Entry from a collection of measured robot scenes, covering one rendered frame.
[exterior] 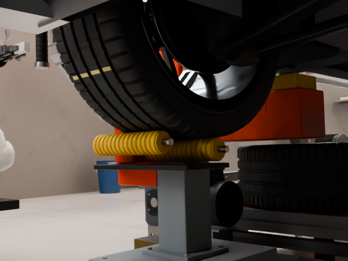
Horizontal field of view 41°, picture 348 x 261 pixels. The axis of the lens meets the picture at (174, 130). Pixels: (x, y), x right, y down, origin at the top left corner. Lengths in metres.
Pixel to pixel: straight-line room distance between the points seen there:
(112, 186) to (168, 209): 4.66
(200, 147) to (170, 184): 0.13
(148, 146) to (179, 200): 0.17
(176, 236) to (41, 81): 4.80
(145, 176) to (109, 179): 4.59
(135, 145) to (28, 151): 4.61
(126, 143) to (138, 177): 0.15
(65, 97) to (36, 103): 0.42
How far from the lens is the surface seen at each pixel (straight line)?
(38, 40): 1.47
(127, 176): 1.32
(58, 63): 1.24
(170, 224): 1.21
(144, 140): 1.12
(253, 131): 1.62
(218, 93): 1.31
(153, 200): 1.65
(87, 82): 1.11
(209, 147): 1.14
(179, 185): 1.18
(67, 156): 6.00
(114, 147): 1.21
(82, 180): 6.13
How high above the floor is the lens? 0.49
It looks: 3 degrees up
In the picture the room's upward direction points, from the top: 2 degrees counter-clockwise
